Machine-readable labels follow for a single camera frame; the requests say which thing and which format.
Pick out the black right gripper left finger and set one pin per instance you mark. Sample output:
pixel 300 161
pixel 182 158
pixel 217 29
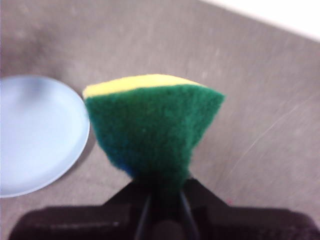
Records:
pixel 87 222

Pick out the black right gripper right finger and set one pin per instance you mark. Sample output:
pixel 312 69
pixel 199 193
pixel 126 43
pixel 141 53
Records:
pixel 237 222

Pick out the light blue round plate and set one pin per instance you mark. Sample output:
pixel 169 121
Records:
pixel 37 135

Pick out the yellow green scouring sponge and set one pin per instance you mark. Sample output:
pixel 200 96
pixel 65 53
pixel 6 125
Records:
pixel 150 130

